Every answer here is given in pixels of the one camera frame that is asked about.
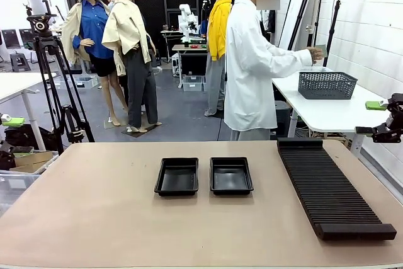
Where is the black step stool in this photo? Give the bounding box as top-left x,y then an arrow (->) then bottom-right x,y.
9,52 -> 31,72

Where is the black ESD tray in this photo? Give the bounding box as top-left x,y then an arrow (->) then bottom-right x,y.
154,157 -> 200,197
209,156 -> 255,196

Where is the grey plastic basket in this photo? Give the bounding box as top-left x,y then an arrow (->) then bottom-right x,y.
297,71 -> 359,100

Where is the person's right hand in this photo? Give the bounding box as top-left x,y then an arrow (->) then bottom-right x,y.
305,46 -> 324,65

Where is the person in white shirt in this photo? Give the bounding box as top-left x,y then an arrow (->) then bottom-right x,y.
224,0 -> 289,142

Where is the black camera tripod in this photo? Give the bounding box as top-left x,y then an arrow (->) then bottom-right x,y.
23,0 -> 96,156

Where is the black slotted board rack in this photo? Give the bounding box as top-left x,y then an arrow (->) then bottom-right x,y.
276,137 -> 398,241

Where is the clear plastic crate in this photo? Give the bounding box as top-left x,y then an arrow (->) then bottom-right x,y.
0,169 -> 43,216

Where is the background workbench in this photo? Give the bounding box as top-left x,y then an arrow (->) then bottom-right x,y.
171,43 -> 209,89

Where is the mannequin yellow hoodie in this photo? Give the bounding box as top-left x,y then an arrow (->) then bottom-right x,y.
203,0 -> 236,118

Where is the black light stand tripod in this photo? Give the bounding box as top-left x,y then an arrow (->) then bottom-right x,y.
278,0 -> 327,67

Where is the cardboard box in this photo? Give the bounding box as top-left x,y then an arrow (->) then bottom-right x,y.
12,151 -> 54,175

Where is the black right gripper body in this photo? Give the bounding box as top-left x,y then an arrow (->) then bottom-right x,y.
386,105 -> 403,144

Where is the clear plastic bin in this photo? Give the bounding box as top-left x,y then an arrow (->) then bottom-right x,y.
298,66 -> 334,74

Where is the clear storage box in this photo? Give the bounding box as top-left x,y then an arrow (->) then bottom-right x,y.
75,76 -> 99,90
182,75 -> 205,93

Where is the black monitor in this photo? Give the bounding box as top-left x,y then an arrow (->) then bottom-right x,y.
1,28 -> 20,50
18,28 -> 35,45

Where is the mannequin cream jacket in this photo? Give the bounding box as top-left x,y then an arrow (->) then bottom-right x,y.
101,0 -> 164,134

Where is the black bag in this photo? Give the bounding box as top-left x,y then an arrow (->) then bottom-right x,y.
3,123 -> 60,153

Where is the person's right forearm white sleeve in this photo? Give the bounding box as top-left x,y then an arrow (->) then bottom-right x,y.
270,47 -> 313,78

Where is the small white background robot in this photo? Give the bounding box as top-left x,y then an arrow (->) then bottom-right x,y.
178,3 -> 200,43

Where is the mannequin blue shirt black hat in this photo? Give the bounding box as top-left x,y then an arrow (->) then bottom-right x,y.
60,0 -> 125,127

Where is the white side table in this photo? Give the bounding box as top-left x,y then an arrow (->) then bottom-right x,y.
271,72 -> 403,158

